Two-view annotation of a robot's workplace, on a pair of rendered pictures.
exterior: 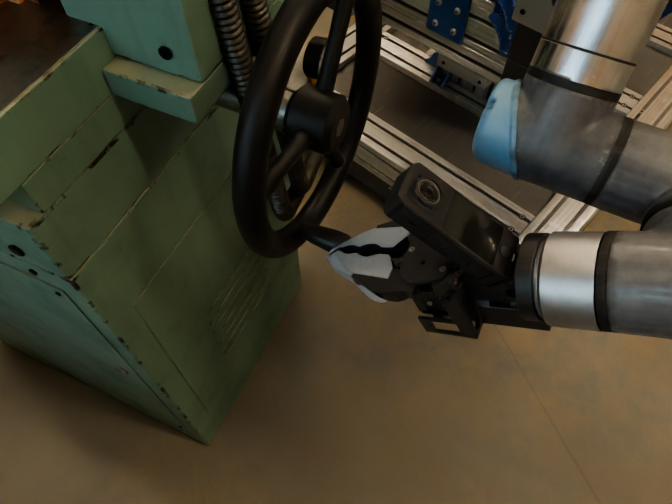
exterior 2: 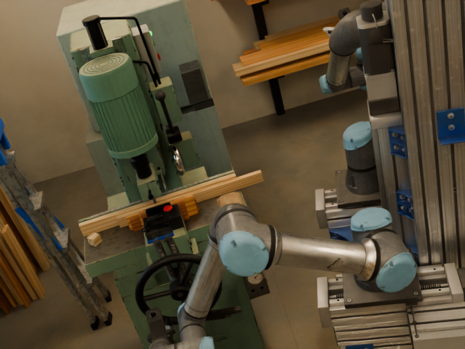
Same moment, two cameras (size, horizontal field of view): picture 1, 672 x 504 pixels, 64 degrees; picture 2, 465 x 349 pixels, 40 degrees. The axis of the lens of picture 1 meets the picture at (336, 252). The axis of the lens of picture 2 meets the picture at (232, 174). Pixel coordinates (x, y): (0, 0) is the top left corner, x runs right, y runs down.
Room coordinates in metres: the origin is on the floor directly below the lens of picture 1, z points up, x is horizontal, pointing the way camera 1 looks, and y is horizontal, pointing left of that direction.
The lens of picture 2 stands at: (-0.15, -1.54, 2.18)
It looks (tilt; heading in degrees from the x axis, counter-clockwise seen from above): 31 degrees down; 61
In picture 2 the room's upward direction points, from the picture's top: 16 degrees counter-clockwise
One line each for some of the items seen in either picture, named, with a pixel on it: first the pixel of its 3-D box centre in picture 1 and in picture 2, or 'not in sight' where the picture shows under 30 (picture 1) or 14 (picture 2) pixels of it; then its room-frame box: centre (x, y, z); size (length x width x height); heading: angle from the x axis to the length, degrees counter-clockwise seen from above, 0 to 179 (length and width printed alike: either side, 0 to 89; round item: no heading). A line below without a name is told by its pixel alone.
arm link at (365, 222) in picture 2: not in sight; (373, 233); (0.84, -0.46, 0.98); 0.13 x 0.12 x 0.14; 62
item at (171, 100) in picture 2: not in sight; (166, 101); (0.77, 0.46, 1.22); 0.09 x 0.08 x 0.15; 65
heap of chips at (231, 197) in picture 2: not in sight; (230, 201); (0.74, 0.14, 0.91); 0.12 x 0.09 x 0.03; 65
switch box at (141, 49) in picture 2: not in sight; (146, 49); (0.80, 0.56, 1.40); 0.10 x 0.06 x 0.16; 65
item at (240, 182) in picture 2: not in sight; (190, 198); (0.65, 0.28, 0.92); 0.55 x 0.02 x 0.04; 155
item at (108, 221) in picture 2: not in sight; (159, 204); (0.56, 0.34, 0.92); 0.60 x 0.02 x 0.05; 155
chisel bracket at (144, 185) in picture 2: not in sight; (149, 182); (0.55, 0.34, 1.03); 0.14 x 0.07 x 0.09; 65
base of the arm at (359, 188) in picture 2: not in sight; (365, 171); (1.18, -0.09, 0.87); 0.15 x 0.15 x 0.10
